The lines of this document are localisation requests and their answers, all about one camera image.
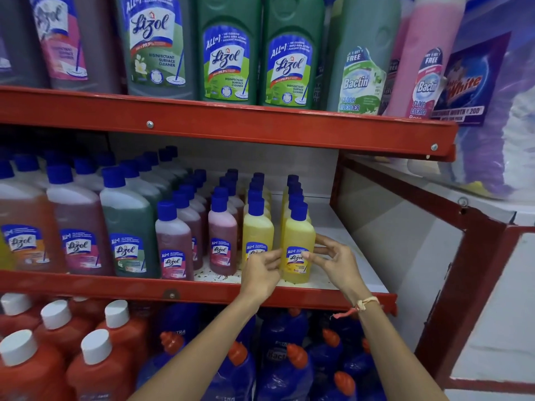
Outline person's right hand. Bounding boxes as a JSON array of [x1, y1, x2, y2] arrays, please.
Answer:
[[301, 234, 375, 309]]

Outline person's left hand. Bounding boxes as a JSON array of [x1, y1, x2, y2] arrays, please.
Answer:
[[239, 248, 285, 306]]

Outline small yellow cleaner bottle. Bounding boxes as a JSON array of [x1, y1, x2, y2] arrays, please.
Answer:
[[279, 201, 317, 285]]

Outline person's right forearm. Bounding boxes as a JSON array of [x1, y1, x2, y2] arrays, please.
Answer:
[[355, 300, 450, 401]]

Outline person's left forearm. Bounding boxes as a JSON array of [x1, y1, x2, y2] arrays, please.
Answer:
[[127, 294, 263, 401]]

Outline rows of small yellow bottles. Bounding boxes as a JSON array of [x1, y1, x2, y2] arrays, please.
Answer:
[[242, 172, 312, 273]]

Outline pink thread wristband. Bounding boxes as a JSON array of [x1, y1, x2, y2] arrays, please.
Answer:
[[332, 296, 381, 320]]

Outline group of blue orange-capped bottles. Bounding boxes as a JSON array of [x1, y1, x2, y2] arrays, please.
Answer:
[[136, 302, 388, 401]]

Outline rows of small pink bottles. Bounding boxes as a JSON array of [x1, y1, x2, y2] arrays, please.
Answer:
[[155, 168, 245, 281]]

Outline red metal shelf rack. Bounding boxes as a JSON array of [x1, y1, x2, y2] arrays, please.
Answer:
[[0, 85, 535, 395]]

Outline row of green blue-capped bottles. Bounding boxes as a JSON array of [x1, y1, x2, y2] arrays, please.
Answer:
[[99, 145, 194, 280]]

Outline pale green floor cleaner bottle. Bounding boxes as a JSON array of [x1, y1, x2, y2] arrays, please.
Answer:
[[324, 0, 402, 116]]

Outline pink floor cleaner bottle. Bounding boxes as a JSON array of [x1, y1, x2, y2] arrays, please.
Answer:
[[384, 0, 467, 120], [378, 0, 414, 117]]

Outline large green cleaner bottle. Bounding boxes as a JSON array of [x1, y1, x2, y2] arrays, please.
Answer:
[[196, 0, 263, 106], [260, 0, 326, 110]]

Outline row of pink blue-capped bottles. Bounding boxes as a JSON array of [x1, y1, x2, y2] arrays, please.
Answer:
[[45, 151, 115, 276]]

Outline purple detergent bag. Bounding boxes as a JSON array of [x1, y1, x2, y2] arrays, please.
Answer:
[[407, 0, 535, 202]]

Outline large grey-green cleaner bottle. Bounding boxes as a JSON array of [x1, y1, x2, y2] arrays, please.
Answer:
[[114, 0, 198, 101]]

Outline row of orange blue-capped bottles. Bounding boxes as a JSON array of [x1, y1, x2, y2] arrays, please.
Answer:
[[0, 152, 64, 273]]

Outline group of red white-capped bottles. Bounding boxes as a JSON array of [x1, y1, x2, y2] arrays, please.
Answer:
[[0, 292, 152, 401]]

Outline large pink-label cleaner bottle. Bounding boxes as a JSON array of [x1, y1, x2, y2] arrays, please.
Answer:
[[27, 0, 124, 95]]

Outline large dark grey cleaner bottle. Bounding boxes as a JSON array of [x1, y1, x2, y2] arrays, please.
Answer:
[[0, 0, 49, 88]]

